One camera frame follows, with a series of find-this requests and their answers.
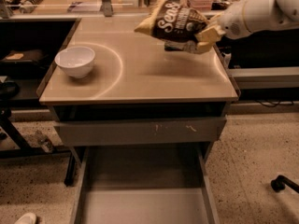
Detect black chair wheel leg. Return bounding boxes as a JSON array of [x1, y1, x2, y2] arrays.
[[270, 175, 299, 193]]

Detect blue silver snack packet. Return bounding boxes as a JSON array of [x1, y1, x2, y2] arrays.
[[164, 41, 196, 53]]

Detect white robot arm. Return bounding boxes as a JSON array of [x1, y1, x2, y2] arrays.
[[183, 0, 299, 54]]

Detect white shoe tip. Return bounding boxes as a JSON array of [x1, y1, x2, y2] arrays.
[[14, 213, 37, 224]]

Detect white ceramic bowl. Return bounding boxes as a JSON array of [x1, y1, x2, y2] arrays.
[[54, 46, 95, 78]]

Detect brown sea salt chip bag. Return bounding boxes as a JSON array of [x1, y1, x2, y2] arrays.
[[135, 0, 208, 43]]

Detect open grey middle drawer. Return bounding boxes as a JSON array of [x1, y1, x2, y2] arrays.
[[69, 145, 221, 224]]

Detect black table leg frame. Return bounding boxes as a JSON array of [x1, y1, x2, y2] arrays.
[[0, 108, 76, 187]]

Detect closed grey top drawer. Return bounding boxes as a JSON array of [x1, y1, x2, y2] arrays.
[[54, 117, 226, 147]]

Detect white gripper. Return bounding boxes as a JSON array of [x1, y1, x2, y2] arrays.
[[183, 1, 251, 54]]

